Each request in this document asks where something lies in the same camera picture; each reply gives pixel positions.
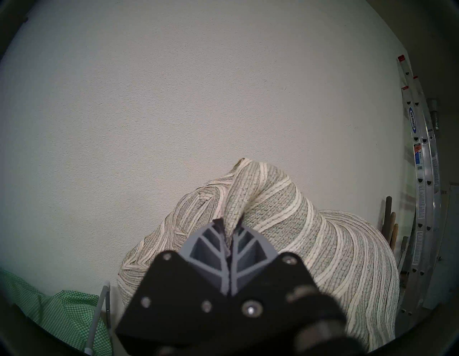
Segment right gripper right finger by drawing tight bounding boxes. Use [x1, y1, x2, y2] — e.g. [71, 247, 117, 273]
[229, 225, 319, 323]

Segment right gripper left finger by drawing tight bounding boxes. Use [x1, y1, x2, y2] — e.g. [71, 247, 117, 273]
[115, 221, 230, 354]

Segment striped straw sun hat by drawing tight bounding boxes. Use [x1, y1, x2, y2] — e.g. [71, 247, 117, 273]
[118, 157, 400, 354]

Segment green gingham cloth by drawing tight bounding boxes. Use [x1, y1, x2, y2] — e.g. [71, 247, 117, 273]
[0, 267, 112, 356]

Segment grey metal shoe rack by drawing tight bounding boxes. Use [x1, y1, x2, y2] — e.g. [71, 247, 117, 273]
[84, 282, 112, 356]

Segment aluminium Werner ladder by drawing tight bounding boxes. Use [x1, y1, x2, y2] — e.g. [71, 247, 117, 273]
[397, 55, 449, 316]

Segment dark long handle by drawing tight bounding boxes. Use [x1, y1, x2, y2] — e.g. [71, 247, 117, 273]
[383, 196, 393, 237]

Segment yellow wooden long handle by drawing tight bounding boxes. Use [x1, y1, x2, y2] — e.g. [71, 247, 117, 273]
[389, 212, 399, 252]

